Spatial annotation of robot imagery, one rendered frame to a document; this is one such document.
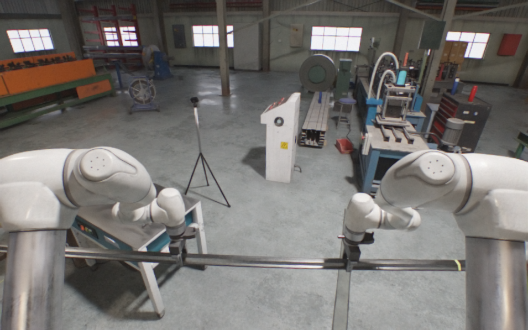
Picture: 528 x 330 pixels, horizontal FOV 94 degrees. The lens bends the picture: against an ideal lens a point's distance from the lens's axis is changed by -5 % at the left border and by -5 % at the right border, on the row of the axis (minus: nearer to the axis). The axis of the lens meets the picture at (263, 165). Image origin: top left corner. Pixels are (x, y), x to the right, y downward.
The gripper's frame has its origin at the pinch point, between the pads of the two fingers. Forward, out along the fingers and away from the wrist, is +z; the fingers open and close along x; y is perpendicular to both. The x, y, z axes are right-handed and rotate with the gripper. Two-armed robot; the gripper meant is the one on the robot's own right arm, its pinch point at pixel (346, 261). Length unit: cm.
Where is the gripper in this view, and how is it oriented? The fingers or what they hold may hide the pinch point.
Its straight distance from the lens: 137.3
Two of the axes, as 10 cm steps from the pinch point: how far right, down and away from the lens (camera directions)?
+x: -0.3, 4.7, -8.8
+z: -0.1, 8.8, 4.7
